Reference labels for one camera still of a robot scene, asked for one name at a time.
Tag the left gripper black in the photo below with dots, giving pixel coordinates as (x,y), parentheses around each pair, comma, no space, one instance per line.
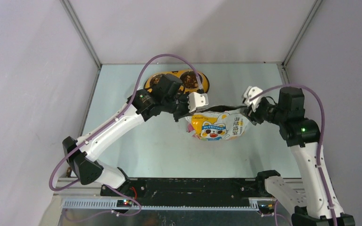
(185,112)

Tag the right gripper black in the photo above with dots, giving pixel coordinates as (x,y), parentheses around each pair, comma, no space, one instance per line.
(253,117)

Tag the colourful pet food bag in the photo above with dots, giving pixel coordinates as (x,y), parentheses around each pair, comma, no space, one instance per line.
(217,123)

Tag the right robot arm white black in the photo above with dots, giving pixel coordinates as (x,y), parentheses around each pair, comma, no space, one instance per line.
(318,205)

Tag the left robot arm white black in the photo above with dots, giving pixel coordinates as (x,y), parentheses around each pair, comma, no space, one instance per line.
(82,154)

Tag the yellow double pet bowl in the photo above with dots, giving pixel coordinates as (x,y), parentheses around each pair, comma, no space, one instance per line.
(188,77)

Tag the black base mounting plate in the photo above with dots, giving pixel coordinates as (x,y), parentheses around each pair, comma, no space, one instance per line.
(195,190)

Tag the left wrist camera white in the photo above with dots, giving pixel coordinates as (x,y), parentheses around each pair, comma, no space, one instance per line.
(197,100)

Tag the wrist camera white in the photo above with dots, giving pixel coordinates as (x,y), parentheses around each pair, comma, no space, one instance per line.
(252,97)
(197,100)

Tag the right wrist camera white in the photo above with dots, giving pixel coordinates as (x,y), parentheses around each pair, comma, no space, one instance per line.
(252,97)

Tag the grey slotted cable duct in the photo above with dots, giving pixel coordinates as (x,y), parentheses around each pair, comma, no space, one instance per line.
(123,204)

